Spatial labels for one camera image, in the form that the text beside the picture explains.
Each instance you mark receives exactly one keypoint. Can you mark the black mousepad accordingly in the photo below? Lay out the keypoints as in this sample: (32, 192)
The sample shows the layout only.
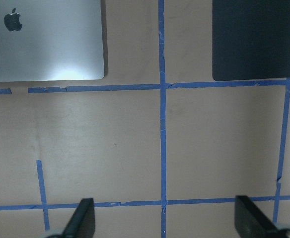
(250, 39)

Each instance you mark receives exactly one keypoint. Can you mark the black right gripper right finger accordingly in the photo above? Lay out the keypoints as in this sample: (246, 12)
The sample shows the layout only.
(250, 221)

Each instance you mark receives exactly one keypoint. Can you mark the silver apple laptop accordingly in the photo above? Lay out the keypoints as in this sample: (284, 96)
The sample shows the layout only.
(51, 40)

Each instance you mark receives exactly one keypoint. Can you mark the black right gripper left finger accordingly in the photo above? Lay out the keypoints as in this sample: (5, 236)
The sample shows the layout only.
(82, 222)

